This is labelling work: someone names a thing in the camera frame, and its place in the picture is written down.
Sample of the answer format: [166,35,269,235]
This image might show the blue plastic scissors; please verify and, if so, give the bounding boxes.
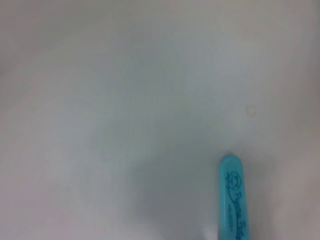
[218,153,251,240]

